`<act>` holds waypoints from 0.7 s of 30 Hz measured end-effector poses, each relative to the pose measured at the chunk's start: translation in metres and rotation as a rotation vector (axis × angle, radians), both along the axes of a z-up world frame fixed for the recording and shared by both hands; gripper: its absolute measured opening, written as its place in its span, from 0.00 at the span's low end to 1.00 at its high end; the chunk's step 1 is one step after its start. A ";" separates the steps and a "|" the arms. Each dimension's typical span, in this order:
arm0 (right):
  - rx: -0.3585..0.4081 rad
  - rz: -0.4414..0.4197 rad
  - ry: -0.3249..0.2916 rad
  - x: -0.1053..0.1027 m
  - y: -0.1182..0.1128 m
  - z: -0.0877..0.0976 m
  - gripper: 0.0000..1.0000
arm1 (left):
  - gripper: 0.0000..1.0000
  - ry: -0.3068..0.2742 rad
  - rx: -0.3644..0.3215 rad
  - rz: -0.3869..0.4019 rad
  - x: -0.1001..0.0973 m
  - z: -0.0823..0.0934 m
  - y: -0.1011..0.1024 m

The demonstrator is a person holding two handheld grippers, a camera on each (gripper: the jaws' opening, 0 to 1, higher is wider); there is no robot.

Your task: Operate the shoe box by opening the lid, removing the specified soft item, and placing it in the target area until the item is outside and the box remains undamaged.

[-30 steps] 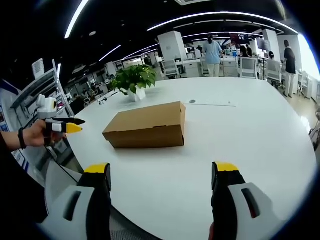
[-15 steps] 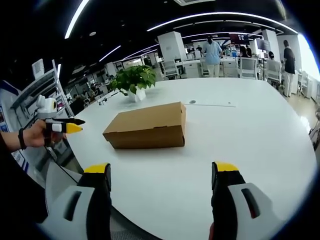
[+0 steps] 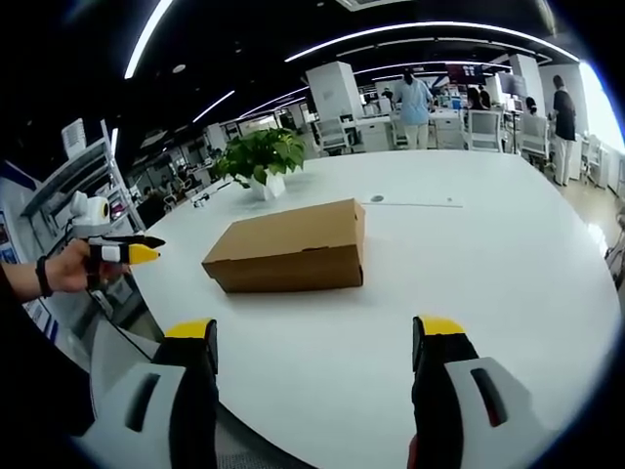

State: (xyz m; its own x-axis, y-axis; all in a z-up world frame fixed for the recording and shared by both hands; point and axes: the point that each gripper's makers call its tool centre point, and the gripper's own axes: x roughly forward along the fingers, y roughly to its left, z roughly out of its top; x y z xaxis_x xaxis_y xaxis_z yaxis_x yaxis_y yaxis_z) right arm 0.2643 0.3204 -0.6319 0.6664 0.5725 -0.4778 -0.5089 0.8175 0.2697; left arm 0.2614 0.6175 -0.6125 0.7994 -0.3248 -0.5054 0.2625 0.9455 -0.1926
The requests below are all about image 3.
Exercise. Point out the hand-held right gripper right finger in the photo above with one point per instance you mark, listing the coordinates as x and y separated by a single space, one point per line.
454 386

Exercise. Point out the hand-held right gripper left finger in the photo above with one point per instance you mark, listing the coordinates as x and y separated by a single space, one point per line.
161 391

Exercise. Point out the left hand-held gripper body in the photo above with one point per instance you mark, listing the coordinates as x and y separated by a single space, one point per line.
90 215

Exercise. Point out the brown cardboard shoe box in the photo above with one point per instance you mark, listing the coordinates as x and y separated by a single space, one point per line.
293 249

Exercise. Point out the person's left hand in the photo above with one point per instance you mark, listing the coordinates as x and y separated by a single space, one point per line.
73 268

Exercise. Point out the metal shelf rack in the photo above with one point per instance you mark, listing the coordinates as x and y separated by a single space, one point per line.
80 181

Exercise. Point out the black wristband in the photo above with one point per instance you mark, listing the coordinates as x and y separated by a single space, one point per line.
44 276

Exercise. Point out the white plant pot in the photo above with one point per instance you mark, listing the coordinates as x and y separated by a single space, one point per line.
268 186

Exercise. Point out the green potted plant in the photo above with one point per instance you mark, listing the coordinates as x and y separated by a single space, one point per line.
261 154

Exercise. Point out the round table grommet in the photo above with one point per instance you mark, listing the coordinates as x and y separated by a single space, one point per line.
377 198

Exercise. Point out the white office chair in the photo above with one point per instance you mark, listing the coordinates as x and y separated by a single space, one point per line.
333 137
483 128
533 137

